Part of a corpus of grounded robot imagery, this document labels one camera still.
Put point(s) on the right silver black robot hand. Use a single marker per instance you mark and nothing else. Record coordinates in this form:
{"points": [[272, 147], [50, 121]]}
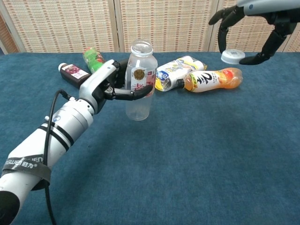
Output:
{"points": [[281, 18]]}

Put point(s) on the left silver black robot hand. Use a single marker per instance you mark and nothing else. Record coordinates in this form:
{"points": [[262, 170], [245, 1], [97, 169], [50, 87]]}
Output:
{"points": [[93, 82]]}

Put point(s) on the transparent plastic bottle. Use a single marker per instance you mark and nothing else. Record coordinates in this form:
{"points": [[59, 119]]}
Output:
{"points": [[138, 110]]}

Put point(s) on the white bottle cap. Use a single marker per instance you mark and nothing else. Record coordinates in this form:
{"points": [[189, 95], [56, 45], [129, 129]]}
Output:
{"points": [[232, 57]]}

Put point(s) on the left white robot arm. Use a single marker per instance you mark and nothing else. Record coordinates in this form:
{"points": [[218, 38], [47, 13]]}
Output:
{"points": [[68, 124]]}

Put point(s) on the dark grape juice bottle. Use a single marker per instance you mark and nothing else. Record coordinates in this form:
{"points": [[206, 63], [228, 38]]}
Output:
{"points": [[72, 75]]}

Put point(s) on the green drink bottle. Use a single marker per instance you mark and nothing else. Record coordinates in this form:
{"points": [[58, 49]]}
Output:
{"points": [[93, 59]]}

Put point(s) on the yellow white drink bottle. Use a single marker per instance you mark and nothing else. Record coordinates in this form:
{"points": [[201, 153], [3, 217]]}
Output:
{"points": [[178, 70]]}

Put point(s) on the orange drink bottle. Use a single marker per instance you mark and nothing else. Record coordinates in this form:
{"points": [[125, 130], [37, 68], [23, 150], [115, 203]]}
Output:
{"points": [[211, 80]]}

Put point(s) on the woven folding screen panel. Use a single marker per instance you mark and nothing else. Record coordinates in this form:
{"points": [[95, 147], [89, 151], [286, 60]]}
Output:
{"points": [[253, 35], [164, 23], [58, 23], [295, 44]]}

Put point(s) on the blue felt table mat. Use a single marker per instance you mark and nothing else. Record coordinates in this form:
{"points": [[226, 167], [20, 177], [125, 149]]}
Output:
{"points": [[187, 164]]}

